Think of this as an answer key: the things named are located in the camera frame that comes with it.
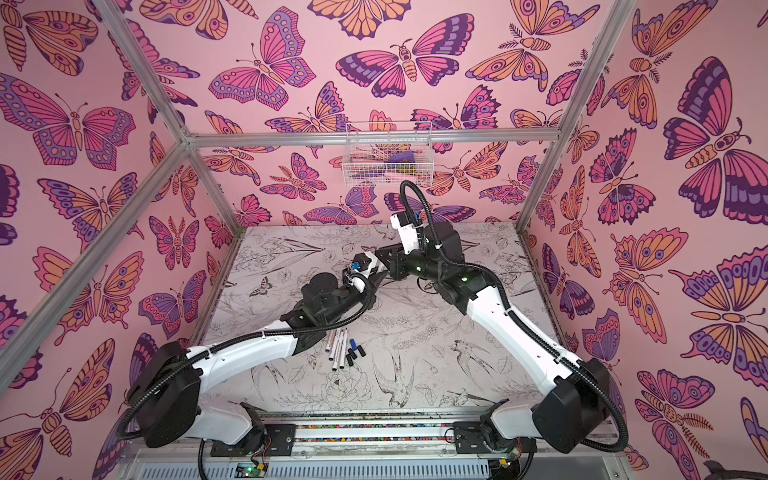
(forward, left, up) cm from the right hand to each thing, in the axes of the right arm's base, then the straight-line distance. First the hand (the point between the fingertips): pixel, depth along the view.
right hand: (378, 250), depth 71 cm
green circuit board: (-40, +32, -35) cm, 62 cm away
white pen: (-10, +13, -32) cm, 36 cm away
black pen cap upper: (-10, +9, -32) cm, 35 cm away
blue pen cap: (-11, +9, -32) cm, 35 cm away
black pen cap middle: (-13, +9, -32) cm, 35 cm away
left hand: (-1, -2, -4) cm, 5 cm away
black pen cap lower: (-15, +9, -32) cm, 37 cm away
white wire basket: (+41, 0, +1) cm, 41 cm away
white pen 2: (-11, +12, -31) cm, 35 cm away
